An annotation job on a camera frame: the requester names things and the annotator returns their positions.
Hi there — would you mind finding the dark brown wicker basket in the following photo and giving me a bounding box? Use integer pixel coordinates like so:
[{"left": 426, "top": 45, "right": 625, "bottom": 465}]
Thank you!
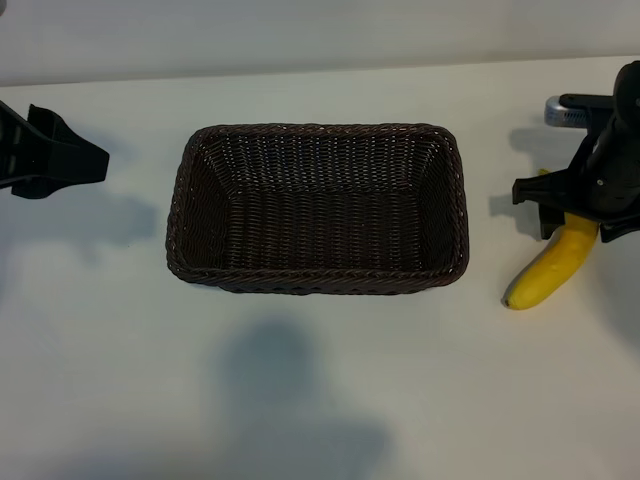
[{"left": 164, "top": 122, "right": 471, "bottom": 296}]

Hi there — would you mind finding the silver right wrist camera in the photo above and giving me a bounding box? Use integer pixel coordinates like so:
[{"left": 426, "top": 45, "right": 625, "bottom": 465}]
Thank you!
[{"left": 543, "top": 92, "right": 616, "bottom": 130}]

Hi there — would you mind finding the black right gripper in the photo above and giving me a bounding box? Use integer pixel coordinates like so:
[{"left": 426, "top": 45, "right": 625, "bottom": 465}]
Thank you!
[{"left": 512, "top": 106, "right": 640, "bottom": 245}]

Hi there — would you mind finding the yellow banana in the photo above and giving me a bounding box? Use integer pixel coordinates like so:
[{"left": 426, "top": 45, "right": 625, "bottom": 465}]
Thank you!
[{"left": 502, "top": 168, "right": 600, "bottom": 311}]

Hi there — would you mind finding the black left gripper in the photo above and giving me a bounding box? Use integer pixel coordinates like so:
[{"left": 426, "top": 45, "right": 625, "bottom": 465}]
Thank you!
[{"left": 0, "top": 99, "right": 110, "bottom": 199}]

